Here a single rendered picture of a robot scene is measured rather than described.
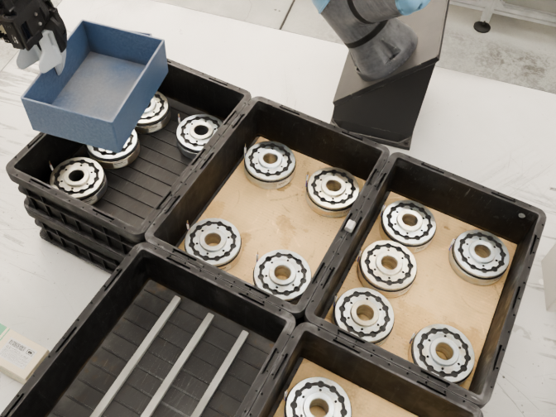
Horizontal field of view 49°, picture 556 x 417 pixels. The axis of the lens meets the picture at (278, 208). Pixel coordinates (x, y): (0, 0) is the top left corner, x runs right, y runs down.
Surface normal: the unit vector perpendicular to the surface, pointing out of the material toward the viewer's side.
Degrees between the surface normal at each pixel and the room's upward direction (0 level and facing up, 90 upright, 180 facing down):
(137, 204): 0
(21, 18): 83
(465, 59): 0
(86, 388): 0
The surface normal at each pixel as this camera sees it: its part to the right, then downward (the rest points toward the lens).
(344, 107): -0.26, 0.78
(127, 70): 0.06, -0.58
